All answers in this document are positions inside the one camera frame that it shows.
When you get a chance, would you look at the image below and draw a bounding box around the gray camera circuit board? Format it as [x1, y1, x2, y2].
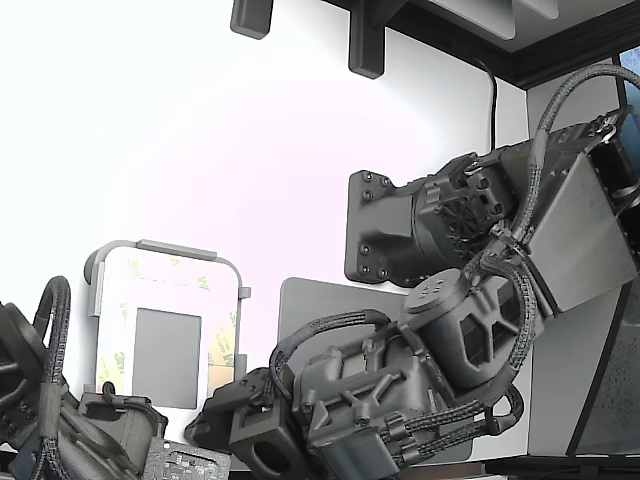
[143, 438, 232, 480]

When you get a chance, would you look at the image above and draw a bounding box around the thick black braided cable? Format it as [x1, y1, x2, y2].
[32, 274, 74, 451]

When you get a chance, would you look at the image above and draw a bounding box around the small light gray panel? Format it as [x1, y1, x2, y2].
[517, 0, 562, 21]

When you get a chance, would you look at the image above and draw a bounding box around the gray rectangular mat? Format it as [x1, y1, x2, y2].
[276, 277, 474, 464]

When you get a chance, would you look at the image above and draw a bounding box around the tall black bracket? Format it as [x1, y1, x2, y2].
[347, 0, 387, 80]

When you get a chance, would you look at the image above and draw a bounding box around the blue speckled panel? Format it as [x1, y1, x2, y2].
[618, 47, 640, 101]

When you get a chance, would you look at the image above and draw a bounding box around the black slanted stand pole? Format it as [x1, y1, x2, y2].
[566, 284, 632, 456]

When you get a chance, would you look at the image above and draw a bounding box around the large light gray panel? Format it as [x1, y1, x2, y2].
[424, 0, 519, 44]

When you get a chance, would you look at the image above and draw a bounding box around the black braided cable harness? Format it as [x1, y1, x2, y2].
[268, 64, 640, 454]

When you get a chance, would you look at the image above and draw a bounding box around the small black bracket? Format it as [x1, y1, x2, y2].
[228, 0, 275, 40]

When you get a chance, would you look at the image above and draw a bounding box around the green-printed adhesive tape strip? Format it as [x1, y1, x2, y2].
[98, 298, 127, 396]
[126, 255, 214, 294]
[207, 309, 237, 369]
[205, 364, 236, 404]

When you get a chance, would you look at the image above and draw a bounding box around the white panel with cutout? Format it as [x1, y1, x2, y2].
[94, 249, 241, 441]

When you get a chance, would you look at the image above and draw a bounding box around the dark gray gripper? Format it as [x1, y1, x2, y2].
[184, 368, 312, 474]
[77, 390, 169, 454]

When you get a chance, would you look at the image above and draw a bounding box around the light gray fixture tray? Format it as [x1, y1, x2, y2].
[82, 238, 251, 410]

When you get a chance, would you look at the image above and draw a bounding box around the thin black cable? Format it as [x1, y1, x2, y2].
[469, 55, 500, 154]

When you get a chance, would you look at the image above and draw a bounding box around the black frame beam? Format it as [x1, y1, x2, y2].
[319, 0, 640, 92]

